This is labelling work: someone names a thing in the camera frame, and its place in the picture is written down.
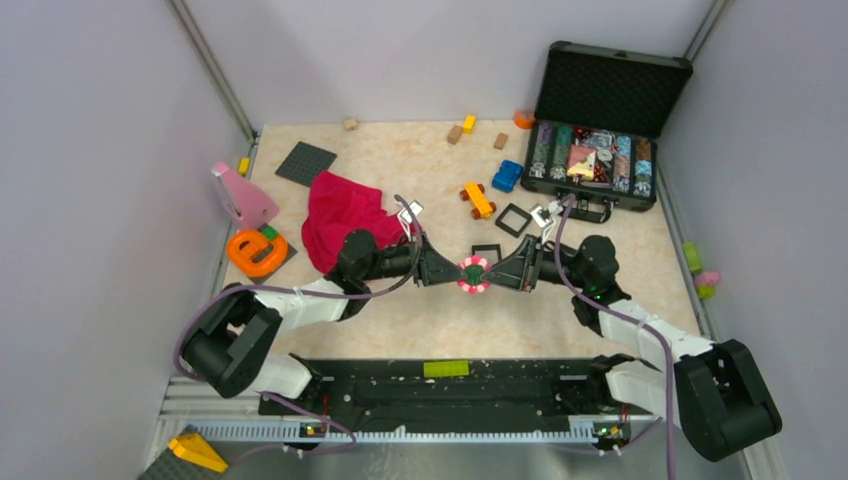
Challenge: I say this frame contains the playing card box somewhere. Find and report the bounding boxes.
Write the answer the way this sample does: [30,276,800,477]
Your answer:
[566,145,597,181]

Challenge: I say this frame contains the yellow toy car red wheels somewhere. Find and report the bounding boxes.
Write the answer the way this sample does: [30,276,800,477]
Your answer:
[459,182,497,220]

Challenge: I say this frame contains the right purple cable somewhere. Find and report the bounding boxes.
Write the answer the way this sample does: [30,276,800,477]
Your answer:
[551,193,680,480]

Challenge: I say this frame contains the small yellow block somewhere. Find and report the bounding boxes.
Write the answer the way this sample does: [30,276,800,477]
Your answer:
[238,157,251,177]

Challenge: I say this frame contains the orange object behind case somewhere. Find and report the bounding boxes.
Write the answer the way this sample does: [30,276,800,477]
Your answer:
[513,110,535,130]

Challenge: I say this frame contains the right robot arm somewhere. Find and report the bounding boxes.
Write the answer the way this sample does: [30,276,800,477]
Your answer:
[465,235,783,462]

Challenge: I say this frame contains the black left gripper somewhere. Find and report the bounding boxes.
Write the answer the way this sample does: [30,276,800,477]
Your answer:
[360,231,467,285]

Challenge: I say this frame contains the pink plastic piece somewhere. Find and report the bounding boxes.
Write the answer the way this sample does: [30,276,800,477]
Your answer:
[211,162,279,230]

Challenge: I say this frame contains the green flat brick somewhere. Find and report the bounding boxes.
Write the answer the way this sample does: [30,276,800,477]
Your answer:
[422,360,471,379]

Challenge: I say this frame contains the black square frame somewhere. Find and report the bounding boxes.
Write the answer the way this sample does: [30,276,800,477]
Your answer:
[471,243,503,265]
[495,203,533,238]

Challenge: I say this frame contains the orange plastic toy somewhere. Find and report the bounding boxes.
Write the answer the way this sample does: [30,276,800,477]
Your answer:
[226,230,290,283]

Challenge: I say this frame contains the magenta garment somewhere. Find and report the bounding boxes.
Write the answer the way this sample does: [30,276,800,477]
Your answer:
[301,171,405,274]

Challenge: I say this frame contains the yellow wedge brick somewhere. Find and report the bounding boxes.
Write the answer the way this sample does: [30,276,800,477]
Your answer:
[168,433,229,473]

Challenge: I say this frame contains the pink flower brooch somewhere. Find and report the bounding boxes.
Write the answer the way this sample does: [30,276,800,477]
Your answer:
[457,255,490,294]

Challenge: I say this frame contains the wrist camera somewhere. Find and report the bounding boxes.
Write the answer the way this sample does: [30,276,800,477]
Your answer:
[395,200,423,236]
[530,201,563,243]

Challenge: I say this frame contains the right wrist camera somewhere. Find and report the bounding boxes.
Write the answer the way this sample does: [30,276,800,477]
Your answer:
[530,201,563,243]

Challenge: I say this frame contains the green pink toy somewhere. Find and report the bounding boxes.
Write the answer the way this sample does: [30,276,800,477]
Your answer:
[682,242,721,300]

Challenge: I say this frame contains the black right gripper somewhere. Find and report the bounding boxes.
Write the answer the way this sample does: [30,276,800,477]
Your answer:
[481,233,590,291]

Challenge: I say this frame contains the dark grey building baseplate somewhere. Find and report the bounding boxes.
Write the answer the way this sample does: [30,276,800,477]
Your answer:
[275,141,337,187]

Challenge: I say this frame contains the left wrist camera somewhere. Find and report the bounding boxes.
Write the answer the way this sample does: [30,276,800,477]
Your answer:
[395,200,423,236]

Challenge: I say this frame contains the blue toy car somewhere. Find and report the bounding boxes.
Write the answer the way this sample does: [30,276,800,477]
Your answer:
[491,159,523,193]

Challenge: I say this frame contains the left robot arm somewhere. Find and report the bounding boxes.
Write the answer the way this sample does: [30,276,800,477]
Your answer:
[173,230,468,414]

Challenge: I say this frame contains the black poker chip case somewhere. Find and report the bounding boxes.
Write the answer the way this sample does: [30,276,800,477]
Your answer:
[520,41,694,223]

